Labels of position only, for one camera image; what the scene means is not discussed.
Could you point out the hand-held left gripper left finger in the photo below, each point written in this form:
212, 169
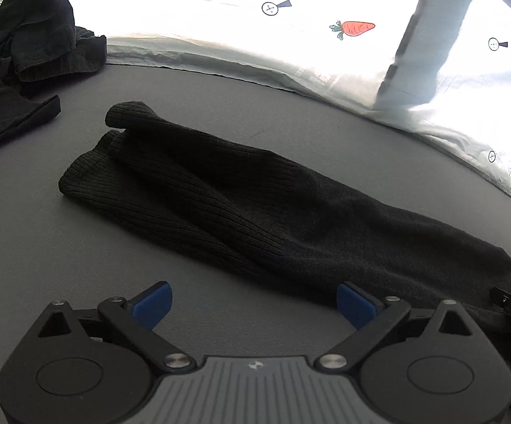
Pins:
152, 305

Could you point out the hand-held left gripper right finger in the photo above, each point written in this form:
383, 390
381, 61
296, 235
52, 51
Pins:
353, 305

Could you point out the black knit sweater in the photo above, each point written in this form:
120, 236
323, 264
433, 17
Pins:
246, 203

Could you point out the black garment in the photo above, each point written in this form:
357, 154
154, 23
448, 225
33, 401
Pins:
3, 106

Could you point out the white carrot-print sheet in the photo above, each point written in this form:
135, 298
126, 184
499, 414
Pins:
237, 31

